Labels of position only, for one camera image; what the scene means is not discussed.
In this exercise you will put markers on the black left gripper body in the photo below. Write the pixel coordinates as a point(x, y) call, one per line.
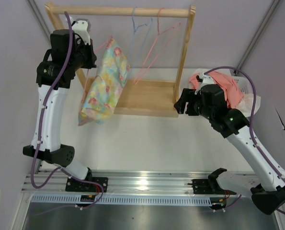
point(83, 58)

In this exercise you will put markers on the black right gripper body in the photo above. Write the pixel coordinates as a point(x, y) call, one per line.
point(199, 108)

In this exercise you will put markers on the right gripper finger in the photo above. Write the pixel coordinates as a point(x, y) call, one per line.
point(180, 106)
point(188, 96)

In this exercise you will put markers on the floral pastel skirt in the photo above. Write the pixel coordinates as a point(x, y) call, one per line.
point(99, 103)

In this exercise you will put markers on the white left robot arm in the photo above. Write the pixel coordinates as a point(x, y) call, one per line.
point(53, 82)

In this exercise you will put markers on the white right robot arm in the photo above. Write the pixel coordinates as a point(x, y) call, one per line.
point(268, 192)

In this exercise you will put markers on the wooden hanger rack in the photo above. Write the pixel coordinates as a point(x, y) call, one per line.
point(147, 97)

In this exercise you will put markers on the coral pink garment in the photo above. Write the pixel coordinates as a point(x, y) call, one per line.
point(225, 83)

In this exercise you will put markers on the white sheer garment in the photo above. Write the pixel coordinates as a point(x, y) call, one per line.
point(246, 104)

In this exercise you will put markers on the white plastic laundry basket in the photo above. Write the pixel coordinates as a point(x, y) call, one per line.
point(244, 86)

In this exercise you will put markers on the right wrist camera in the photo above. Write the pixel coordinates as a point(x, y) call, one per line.
point(203, 81)

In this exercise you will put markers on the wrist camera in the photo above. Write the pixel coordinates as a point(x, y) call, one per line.
point(82, 28)
point(203, 81)

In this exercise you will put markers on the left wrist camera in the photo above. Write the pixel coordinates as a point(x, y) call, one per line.
point(82, 28)

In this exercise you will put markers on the blue wire hanger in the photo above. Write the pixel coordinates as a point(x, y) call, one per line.
point(139, 37)

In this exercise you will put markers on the aluminium mounting rail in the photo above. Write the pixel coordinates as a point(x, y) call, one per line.
point(144, 183)

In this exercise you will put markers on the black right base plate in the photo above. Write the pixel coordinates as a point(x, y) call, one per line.
point(208, 187)

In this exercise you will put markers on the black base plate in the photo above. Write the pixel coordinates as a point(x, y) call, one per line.
point(73, 185)
point(208, 187)

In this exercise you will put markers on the white slotted cable duct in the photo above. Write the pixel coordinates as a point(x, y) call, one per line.
point(201, 201)

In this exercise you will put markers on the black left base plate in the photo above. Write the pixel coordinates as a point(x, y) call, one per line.
point(73, 185)

